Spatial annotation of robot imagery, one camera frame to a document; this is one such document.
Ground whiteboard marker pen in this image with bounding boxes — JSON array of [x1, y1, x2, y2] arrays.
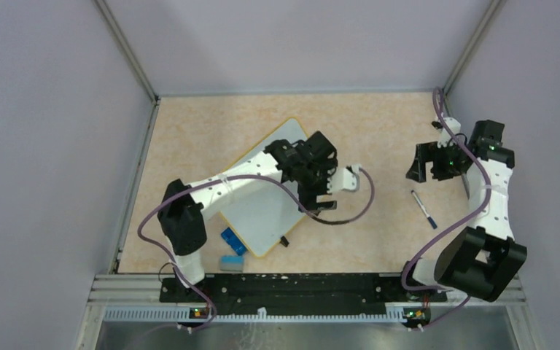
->
[[411, 190, 438, 230]]

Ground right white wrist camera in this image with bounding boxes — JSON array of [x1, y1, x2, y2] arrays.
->
[[432, 117, 461, 148]]

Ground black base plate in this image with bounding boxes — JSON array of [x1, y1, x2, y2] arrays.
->
[[159, 273, 424, 316]]

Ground whiteboard wire stand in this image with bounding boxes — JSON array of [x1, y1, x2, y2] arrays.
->
[[280, 236, 289, 247]]

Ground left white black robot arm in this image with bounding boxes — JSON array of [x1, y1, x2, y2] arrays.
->
[[155, 131, 338, 302]]

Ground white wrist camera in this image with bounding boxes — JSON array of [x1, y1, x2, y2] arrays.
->
[[432, 117, 461, 148], [327, 164, 361, 195]]

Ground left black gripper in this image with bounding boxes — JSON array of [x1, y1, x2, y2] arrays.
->
[[297, 160, 338, 214]]

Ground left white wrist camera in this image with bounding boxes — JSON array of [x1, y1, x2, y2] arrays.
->
[[327, 164, 361, 195]]

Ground grey blue toy brick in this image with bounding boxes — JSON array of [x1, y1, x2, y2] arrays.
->
[[219, 255, 244, 273]]

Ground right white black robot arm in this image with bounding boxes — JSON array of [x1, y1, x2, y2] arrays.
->
[[398, 117, 527, 302]]

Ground white slotted cable duct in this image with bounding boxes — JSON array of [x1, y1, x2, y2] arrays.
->
[[104, 306, 407, 323]]

